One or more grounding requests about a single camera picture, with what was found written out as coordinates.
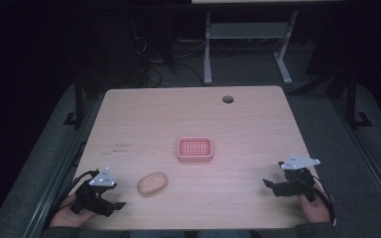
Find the pink soap dish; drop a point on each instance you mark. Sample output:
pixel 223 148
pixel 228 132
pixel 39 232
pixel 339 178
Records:
pixel 194 149

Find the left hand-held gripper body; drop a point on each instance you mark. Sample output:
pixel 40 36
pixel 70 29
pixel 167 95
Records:
pixel 92 195

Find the white metal desk frame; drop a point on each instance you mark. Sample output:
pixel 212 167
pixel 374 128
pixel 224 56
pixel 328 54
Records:
pixel 244 31

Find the person's right hand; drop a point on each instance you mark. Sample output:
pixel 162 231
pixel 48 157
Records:
pixel 316 210

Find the person's left hand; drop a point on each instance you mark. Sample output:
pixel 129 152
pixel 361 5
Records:
pixel 67 216

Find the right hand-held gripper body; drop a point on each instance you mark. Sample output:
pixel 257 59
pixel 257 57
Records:
pixel 297 180

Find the black metal stand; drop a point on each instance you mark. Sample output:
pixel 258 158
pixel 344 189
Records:
pixel 352 105
pixel 78 105

